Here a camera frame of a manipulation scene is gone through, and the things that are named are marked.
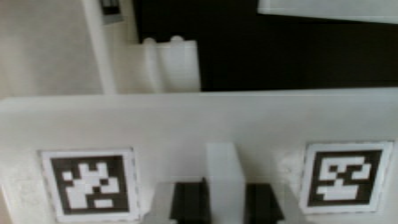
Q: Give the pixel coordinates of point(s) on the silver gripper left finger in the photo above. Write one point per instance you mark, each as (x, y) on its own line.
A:
(191, 203)

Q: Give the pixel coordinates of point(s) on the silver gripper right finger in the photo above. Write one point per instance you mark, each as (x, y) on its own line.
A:
(263, 212)

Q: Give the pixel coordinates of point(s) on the white cabinet body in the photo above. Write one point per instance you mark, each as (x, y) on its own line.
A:
(68, 55)

